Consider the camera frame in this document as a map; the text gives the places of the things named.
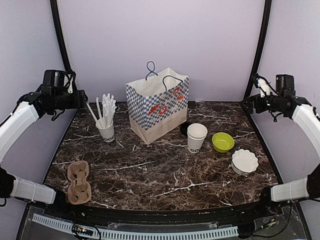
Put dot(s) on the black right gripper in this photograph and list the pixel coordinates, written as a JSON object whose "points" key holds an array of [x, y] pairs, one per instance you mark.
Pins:
{"points": [[250, 99]]}

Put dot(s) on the brown cardboard cup carrier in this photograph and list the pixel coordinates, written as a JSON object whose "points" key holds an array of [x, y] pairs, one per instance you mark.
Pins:
{"points": [[79, 191]]}

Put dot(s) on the black coffee cup lid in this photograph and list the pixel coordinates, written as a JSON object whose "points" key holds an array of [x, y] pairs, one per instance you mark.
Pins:
{"points": [[184, 128]]}

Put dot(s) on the grey slotted cable duct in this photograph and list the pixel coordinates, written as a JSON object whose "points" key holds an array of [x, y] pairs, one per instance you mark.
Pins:
{"points": [[134, 232]]}

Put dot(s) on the lime green bowl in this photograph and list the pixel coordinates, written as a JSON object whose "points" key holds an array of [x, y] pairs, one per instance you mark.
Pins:
{"points": [[222, 142]]}

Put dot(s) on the white scalloped ceramic bowl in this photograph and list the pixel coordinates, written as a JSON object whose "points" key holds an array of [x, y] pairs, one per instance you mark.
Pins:
{"points": [[244, 162]]}

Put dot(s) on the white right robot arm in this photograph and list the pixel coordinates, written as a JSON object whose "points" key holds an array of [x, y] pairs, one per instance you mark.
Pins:
{"points": [[299, 146]]}

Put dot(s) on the black right frame post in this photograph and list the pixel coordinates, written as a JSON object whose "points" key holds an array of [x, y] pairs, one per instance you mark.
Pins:
{"points": [[260, 46]]}

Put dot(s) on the checkered blue paper bag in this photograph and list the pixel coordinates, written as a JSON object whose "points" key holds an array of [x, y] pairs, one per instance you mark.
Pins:
{"points": [[157, 103]]}

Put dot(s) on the black left frame post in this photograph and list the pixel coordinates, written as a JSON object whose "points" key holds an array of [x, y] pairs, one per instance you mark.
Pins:
{"points": [[60, 36]]}

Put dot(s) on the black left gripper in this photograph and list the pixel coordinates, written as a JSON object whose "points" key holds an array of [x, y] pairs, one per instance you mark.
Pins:
{"points": [[78, 101]]}

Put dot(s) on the black frame post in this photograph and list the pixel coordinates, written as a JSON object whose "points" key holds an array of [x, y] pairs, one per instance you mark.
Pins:
{"points": [[260, 46], [60, 36]]}

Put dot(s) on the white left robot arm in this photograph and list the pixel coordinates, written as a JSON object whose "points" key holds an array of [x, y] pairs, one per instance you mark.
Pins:
{"points": [[30, 108]]}

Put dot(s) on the white cup holding straws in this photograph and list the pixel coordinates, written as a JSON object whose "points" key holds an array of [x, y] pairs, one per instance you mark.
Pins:
{"points": [[107, 134]]}

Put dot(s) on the bundle of white straws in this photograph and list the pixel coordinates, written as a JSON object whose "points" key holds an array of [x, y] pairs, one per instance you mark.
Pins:
{"points": [[106, 115]]}

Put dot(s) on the black front table rail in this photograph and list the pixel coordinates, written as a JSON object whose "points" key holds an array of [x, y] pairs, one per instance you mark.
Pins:
{"points": [[101, 216]]}

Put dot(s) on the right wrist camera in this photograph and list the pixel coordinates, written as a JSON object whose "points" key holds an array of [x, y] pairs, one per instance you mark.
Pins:
{"points": [[284, 85]]}

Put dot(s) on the white wrapped straw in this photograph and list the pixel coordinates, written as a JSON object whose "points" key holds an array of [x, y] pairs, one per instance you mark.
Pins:
{"points": [[93, 115]]}

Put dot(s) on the white paper coffee cup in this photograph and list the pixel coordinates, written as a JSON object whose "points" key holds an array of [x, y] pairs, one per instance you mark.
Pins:
{"points": [[196, 129]]}

